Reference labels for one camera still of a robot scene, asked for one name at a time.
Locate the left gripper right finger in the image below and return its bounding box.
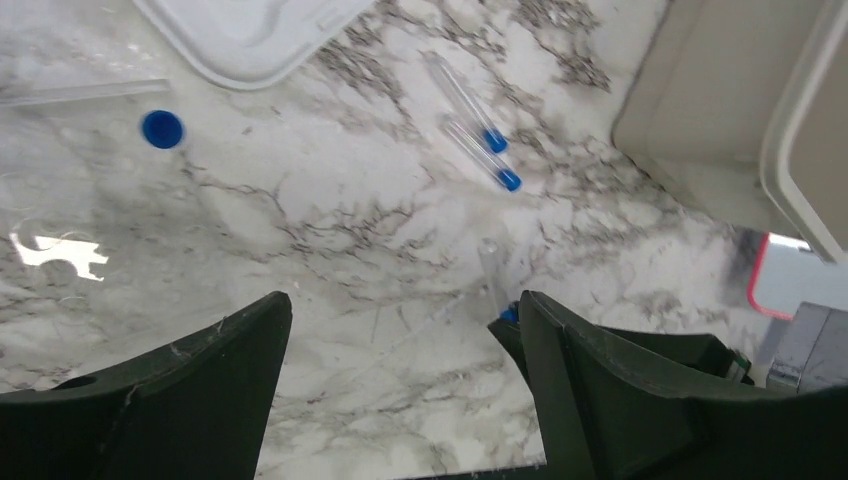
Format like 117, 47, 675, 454
519, 291, 847, 479

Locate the test tube blue cap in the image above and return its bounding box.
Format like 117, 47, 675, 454
423, 52, 509, 154
440, 115, 522, 192
478, 239, 520, 326

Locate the white bin lid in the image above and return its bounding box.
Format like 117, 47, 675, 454
134, 0, 372, 91

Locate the pink framed whiteboard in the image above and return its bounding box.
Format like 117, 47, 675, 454
747, 233, 847, 321

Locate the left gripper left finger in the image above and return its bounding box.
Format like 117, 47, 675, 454
1, 292, 292, 479

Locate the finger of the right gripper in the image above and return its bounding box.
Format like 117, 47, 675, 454
487, 318, 754, 385

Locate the beige plastic storage bin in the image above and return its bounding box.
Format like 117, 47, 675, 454
612, 1, 847, 263

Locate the loose blue tube cap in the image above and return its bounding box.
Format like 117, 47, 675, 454
140, 110, 185, 150

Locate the uncapped clear test tube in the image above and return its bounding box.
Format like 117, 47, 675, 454
1, 79, 171, 107

